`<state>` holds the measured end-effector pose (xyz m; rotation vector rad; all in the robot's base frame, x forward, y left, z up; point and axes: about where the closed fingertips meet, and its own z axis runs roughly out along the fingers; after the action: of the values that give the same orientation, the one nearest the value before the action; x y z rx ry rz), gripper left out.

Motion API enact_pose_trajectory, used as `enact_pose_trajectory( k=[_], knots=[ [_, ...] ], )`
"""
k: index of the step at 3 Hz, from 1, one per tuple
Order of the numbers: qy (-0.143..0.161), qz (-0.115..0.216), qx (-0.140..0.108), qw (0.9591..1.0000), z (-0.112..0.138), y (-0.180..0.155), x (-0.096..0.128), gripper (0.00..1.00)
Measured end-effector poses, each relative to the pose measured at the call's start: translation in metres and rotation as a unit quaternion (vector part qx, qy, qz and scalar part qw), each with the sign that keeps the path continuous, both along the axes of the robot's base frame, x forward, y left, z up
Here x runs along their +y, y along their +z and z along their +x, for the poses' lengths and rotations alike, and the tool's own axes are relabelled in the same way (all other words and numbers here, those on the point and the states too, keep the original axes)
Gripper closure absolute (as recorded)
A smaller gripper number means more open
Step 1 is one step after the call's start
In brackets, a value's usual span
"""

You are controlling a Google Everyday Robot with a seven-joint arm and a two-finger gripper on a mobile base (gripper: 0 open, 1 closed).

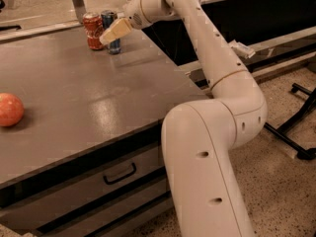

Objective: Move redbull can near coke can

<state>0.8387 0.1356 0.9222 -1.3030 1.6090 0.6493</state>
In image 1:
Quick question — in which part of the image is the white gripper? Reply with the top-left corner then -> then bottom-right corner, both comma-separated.
99,0 -> 152,45

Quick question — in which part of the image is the blue silver redbull can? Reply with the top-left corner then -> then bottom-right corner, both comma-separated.
101,10 -> 121,54

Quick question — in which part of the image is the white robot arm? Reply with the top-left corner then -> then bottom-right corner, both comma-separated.
100,0 -> 268,237

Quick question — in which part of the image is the red coke can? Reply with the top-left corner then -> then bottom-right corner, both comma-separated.
83,12 -> 104,50

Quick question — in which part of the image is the white packet on ledge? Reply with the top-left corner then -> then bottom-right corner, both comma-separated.
229,40 -> 256,59

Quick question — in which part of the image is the red apple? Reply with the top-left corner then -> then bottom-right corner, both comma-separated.
0,93 -> 24,127

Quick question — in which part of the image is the grey drawer cabinet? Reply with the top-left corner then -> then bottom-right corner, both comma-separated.
0,121 -> 172,237

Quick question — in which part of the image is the black metal stand base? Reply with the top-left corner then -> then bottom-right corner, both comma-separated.
263,82 -> 316,161

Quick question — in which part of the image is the grey metal post left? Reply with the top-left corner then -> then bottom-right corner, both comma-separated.
72,0 -> 86,23

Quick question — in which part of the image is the black drawer handle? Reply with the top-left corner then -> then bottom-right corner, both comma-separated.
103,162 -> 137,186

